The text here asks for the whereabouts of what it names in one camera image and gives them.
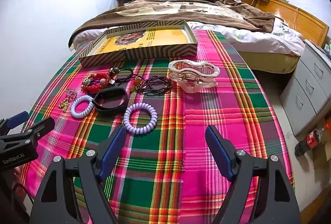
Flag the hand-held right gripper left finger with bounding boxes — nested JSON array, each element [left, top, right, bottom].
[[28, 125, 127, 224]]

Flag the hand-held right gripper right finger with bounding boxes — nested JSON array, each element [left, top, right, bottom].
[[205, 125, 302, 224]]

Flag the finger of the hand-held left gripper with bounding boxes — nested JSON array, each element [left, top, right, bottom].
[[16, 117, 55, 140], [0, 111, 29, 137]]

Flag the purple spiral hair tie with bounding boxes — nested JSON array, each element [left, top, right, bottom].
[[124, 103, 158, 135]]

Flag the gold chain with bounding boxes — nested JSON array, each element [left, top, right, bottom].
[[58, 98, 70, 112]]

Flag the black wristband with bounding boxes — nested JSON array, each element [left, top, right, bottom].
[[92, 86, 128, 117]]

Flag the red bead bracelet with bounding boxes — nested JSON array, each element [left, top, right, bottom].
[[81, 72, 110, 93]]

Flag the black hair tie pink bead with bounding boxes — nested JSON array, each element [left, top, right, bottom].
[[100, 76, 117, 88]]

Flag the dark bead bracelet orange pendants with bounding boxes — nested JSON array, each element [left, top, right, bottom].
[[129, 75, 172, 97]]

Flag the black hair tie green bead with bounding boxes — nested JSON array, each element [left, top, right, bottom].
[[110, 67, 135, 85]]

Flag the clear hair claw clip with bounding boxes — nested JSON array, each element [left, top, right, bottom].
[[168, 59, 220, 93]]

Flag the striped cardboard box tray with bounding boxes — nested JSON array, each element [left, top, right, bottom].
[[78, 20, 198, 67]]

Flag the plaid tablecloth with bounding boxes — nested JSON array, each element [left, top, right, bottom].
[[19, 30, 295, 224]]

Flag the cola bottle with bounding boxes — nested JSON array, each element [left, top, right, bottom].
[[295, 123, 331, 157]]

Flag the yellow mattress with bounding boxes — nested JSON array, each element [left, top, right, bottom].
[[238, 44, 302, 75]]

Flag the grey filing cabinet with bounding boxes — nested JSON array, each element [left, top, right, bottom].
[[279, 39, 331, 137]]

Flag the brown blanket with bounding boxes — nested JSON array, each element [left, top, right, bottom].
[[68, 0, 282, 49]]

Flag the wooden headboard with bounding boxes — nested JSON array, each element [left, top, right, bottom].
[[256, 0, 330, 47]]

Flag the black cable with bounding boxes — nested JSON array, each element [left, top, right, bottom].
[[12, 182, 35, 214]]

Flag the pale blue spiral hair tie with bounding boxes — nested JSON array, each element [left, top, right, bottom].
[[71, 95, 94, 118]]

